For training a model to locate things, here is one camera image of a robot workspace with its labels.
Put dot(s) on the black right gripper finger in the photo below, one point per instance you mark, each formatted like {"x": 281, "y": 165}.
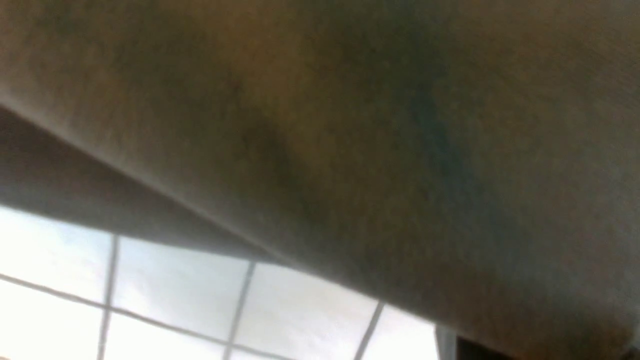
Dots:
{"x": 470, "y": 350}

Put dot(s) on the gray long-sleeve top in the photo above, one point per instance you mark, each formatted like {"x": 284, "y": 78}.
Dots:
{"x": 473, "y": 162}

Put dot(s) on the white gridded table mat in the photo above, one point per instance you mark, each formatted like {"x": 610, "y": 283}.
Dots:
{"x": 75, "y": 293}

